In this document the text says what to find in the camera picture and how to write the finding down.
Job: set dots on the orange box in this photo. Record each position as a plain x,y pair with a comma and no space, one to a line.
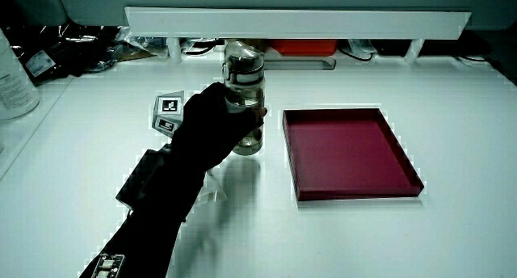
303,47

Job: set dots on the person's left hand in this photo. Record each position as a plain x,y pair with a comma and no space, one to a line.
206,128

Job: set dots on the white desk shelf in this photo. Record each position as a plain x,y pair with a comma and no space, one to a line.
291,24

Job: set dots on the black plastic bag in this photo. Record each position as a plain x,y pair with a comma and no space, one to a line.
68,47

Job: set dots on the grey flat slab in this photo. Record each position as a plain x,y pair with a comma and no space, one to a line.
299,64

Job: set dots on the person's left forearm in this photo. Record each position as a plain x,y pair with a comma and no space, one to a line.
157,213

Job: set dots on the dark red tray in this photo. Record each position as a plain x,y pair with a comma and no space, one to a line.
347,152

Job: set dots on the clear plastic bag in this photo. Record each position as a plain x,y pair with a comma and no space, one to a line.
141,41

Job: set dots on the white plastic container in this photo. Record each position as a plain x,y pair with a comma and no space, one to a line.
14,88

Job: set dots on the clear plastic piece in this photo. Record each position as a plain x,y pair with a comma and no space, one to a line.
212,191

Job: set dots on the clear plastic bottle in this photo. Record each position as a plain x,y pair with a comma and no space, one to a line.
244,68

